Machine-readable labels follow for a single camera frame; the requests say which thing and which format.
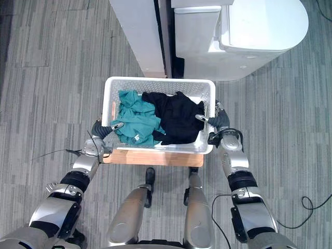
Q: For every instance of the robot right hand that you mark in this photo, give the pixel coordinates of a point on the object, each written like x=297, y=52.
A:
x=219, y=119

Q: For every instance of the teal green garment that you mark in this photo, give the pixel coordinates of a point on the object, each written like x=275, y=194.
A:
x=135, y=119

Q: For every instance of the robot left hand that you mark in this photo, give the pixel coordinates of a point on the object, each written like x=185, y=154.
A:
x=101, y=130

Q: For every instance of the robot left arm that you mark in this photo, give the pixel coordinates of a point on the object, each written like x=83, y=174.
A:
x=64, y=192

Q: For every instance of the black garment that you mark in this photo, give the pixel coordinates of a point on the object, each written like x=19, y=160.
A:
x=176, y=116

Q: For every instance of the robot right leg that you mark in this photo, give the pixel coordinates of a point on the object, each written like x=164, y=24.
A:
x=198, y=215

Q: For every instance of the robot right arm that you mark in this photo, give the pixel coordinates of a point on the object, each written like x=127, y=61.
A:
x=241, y=186

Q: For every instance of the white cabinet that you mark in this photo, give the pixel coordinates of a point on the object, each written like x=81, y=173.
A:
x=140, y=33

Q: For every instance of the white plastic laundry basket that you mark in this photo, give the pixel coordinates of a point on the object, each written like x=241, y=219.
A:
x=158, y=85

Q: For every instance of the white washing machine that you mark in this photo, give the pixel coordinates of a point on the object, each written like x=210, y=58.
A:
x=249, y=36

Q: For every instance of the wooden stool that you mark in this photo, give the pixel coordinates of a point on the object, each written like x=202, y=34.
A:
x=153, y=158

